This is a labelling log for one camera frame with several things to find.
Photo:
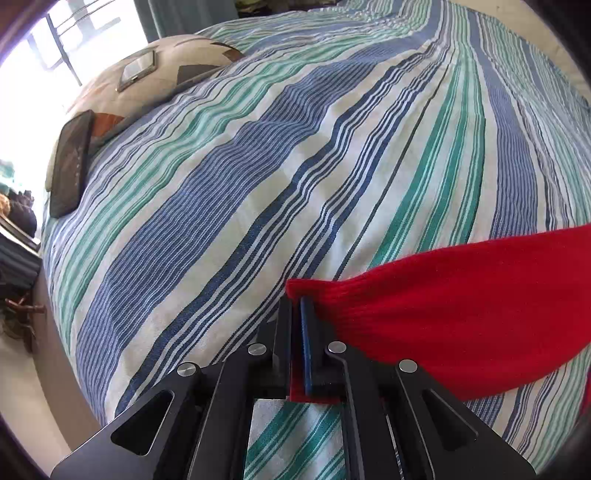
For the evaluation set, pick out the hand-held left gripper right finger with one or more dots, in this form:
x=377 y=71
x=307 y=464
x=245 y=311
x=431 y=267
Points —
x=306 y=341

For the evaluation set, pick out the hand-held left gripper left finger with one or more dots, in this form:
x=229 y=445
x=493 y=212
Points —
x=281 y=350

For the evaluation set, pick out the red knit sweater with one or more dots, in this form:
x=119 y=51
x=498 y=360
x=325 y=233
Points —
x=461 y=314

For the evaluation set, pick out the blue green striped bedsheet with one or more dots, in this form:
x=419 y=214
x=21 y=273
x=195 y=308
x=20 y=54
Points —
x=277 y=184

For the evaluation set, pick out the brown wooden stand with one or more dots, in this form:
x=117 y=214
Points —
x=23 y=318

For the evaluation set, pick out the dark tablet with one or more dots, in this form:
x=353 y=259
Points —
x=71 y=161

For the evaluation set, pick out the dark cloth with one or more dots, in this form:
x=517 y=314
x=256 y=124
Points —
x=21 y=212

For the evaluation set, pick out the beige brown patterned pillow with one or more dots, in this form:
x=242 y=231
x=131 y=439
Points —
x=194 y=57

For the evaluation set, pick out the silver smartphone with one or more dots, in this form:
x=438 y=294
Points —
x=136 y=70

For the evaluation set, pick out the teal curtain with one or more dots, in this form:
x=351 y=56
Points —
x=184 y=18

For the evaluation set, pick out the window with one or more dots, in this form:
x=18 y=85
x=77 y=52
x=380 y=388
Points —
x=69 y=27

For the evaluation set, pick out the cream padded headboard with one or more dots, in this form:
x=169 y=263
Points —
x=545 y=32

